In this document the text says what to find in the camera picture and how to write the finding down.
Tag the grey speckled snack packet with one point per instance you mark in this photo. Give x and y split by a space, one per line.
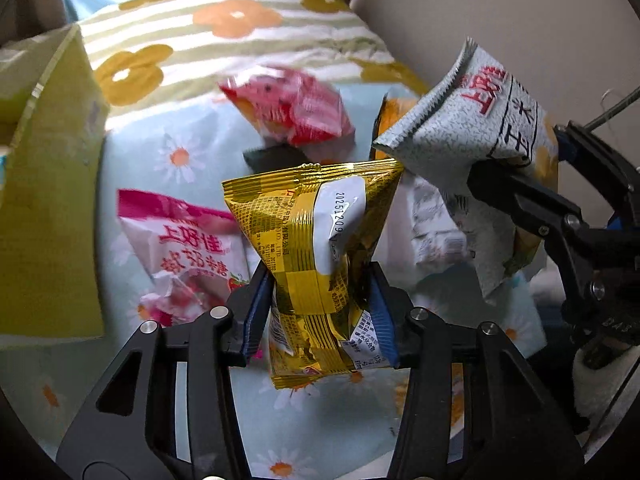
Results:
450 125

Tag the pink white snack packet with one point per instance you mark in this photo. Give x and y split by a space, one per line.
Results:
175 250

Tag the blue white snack packet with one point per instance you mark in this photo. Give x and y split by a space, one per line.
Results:
435 225

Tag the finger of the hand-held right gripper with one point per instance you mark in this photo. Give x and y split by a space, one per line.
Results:
525 197
595 152

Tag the light blue daisy bedsheet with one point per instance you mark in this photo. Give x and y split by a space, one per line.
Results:
150 175

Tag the orange snack packet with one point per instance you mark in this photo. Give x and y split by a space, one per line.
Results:
392 120

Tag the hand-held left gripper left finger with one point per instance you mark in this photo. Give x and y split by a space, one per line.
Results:
256 312

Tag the gold foil snack packet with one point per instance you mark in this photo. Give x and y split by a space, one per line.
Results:
300 240

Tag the green cardboard box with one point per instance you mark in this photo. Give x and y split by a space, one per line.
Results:
50 185

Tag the red snack packet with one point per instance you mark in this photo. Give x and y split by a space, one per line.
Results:
295 105

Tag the striped floral blanket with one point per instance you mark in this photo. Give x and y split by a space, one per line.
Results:
210 45

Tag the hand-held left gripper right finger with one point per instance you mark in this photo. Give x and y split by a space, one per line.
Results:
381 322

